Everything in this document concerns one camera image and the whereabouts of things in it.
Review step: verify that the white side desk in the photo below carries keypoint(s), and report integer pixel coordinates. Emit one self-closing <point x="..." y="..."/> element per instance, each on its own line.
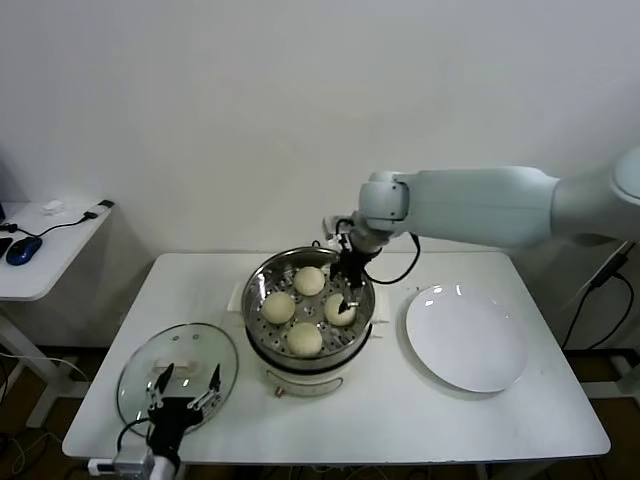
<point x="55" y="255"/>

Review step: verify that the small white desk object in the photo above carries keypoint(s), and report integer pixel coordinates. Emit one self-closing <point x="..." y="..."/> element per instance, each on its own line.
<point x="52" y="206"/>

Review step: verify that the white round plate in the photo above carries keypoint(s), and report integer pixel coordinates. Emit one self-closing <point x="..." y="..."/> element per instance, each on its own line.
<point x="460" y="335"/>

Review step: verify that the white adapter with black end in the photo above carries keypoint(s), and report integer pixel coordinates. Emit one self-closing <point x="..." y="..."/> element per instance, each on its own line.
<point x="102" y="206"/>

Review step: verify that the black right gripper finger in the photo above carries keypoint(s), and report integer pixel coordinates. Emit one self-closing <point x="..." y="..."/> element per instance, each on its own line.
<point x="346" y="305"/>
<point x="335" y="272"/>

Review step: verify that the round glass pot lid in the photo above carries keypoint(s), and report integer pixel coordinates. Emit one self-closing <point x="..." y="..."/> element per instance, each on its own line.
<point x="205" y="345"/>

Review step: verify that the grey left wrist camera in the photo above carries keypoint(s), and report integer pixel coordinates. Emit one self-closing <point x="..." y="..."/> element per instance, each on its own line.
<point x="132" y="457"/>

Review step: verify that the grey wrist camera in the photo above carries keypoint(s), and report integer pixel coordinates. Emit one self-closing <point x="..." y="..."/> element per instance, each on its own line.
<point x="132" y="457"/>
<point x="331" y="227"/>

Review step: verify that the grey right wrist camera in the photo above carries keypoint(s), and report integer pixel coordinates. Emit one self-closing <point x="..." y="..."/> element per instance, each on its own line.
<point x="331" y="227"/>

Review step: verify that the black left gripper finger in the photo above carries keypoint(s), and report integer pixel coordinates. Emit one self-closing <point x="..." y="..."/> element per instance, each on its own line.
<point x="211" y="395"/>
<point x="156" y="395"/>

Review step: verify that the blue computer mouse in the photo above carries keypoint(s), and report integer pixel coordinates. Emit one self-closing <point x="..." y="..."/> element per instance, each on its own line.
<point x="22" y="251"/>

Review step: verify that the white steamed baozi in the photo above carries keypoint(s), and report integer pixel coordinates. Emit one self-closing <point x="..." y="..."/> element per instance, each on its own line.
<point x="278" y="306"/>
<point x="308" y="281"/>
<point x="304" y="340"/>
<point x="334" y="315"/>

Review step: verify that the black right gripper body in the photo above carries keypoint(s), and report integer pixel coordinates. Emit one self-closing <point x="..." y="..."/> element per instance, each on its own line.
<point x="355" y="265"/>

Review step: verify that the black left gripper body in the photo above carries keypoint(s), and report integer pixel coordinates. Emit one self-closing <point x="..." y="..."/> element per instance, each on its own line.
<point x="170" y="421"/>

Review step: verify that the perforated steel steamer basket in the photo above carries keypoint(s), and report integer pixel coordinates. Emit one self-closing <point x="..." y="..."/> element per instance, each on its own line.
<point x="260" y="285"/>

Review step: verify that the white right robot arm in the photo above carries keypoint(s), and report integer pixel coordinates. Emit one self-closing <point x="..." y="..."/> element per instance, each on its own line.
<point x="475" y="205"/>

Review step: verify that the white electric cooker base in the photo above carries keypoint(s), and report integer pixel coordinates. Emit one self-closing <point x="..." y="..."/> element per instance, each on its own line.
<point x="305" y="382"/>

